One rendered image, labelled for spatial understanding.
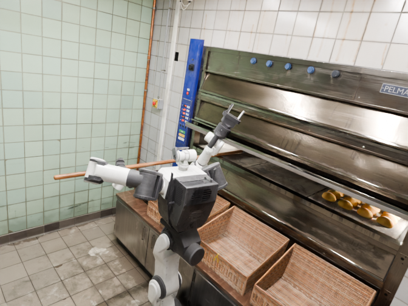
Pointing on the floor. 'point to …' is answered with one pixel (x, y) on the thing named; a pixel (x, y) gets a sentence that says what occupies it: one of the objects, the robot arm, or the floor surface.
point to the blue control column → (191, 82)
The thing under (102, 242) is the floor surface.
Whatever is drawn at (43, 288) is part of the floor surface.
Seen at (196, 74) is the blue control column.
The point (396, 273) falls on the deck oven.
